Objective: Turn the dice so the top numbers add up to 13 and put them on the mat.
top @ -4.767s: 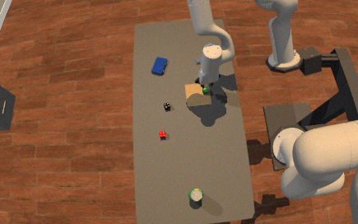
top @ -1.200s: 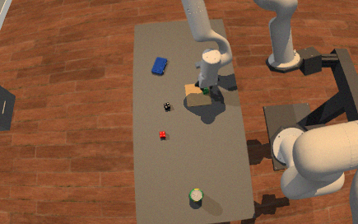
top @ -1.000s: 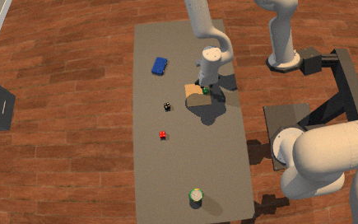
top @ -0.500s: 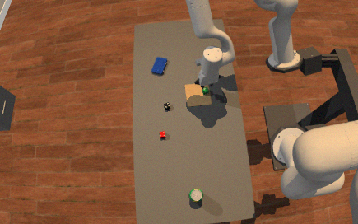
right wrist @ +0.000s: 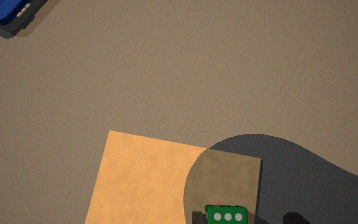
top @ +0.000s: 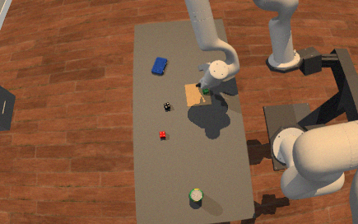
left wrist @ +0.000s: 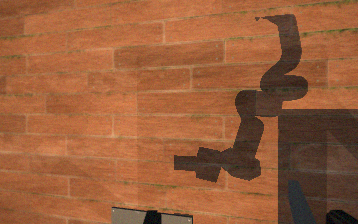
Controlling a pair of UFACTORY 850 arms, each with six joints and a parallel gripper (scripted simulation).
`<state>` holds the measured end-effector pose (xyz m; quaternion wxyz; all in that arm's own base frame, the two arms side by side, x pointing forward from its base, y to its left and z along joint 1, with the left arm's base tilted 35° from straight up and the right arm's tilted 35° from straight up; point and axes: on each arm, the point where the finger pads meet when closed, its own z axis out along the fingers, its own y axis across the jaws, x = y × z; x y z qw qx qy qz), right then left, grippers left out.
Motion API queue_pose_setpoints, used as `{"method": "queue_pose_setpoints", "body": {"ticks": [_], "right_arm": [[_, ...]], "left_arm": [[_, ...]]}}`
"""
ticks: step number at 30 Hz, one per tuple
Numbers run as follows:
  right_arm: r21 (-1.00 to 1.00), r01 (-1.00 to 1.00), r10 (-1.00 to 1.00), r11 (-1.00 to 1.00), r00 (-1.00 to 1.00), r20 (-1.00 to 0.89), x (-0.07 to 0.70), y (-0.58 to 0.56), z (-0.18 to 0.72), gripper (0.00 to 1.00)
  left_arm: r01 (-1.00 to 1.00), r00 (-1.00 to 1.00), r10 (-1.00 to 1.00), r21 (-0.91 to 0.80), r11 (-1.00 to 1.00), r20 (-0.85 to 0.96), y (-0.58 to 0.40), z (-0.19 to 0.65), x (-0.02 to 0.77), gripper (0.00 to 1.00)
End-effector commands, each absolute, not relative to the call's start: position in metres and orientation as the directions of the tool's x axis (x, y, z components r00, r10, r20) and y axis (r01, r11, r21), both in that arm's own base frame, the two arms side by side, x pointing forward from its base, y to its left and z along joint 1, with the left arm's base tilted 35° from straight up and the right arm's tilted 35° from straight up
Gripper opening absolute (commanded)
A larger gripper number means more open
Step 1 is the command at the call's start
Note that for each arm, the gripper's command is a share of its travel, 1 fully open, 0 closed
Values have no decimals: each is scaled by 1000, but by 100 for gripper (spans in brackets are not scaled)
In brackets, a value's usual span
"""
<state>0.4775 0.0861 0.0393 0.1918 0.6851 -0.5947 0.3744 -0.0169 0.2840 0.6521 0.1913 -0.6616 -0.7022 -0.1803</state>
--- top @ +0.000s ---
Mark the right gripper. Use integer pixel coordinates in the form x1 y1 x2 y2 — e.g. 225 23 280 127
196 77 214 90

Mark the black die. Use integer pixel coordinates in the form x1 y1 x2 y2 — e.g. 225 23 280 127
164 102 170 110

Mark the tan flat mat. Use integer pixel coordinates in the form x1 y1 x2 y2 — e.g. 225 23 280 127
185 84 212 107

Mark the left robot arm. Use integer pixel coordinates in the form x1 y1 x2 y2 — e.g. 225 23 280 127
272 120 358 224

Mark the green die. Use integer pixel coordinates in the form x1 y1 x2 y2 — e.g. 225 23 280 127
202 88 209 95

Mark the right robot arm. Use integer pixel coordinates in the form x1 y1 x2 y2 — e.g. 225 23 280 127
184 0 300 86

